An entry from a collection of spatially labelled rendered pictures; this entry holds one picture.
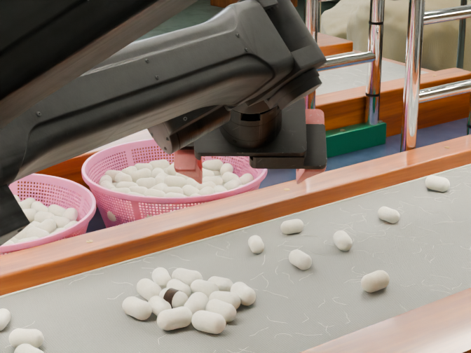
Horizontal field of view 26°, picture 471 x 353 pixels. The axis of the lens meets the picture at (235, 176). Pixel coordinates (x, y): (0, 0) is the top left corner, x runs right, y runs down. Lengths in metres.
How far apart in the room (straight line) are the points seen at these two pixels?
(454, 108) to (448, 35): 1.86
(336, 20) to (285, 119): 4.15
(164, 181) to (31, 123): 0.97
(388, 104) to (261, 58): 1.20
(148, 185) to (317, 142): 0.58
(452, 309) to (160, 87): 0.54
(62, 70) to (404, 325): 0.70
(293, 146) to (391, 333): 0.22
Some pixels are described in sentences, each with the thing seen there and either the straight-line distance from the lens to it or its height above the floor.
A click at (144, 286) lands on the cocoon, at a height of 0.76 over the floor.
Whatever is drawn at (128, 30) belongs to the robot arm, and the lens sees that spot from 0.40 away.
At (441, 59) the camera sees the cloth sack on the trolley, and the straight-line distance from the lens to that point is 3.90.
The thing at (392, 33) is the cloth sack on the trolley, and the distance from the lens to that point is 3.90.
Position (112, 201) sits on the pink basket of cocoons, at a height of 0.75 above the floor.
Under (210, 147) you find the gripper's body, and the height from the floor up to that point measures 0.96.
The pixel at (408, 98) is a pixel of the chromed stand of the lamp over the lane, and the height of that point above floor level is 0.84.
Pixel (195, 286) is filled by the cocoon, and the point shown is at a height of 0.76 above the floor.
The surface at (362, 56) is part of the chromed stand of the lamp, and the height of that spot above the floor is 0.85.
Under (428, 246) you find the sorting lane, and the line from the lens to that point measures 1.30.
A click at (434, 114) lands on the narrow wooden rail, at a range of 2.01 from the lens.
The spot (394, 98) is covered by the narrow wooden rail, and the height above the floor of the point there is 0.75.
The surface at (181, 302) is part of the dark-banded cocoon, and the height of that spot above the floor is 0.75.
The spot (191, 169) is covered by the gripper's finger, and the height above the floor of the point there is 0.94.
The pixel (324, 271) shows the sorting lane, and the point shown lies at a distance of 1.21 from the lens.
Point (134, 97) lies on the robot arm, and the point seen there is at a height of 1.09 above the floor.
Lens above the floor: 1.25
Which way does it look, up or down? 20 degrees down
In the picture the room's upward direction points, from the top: straight up
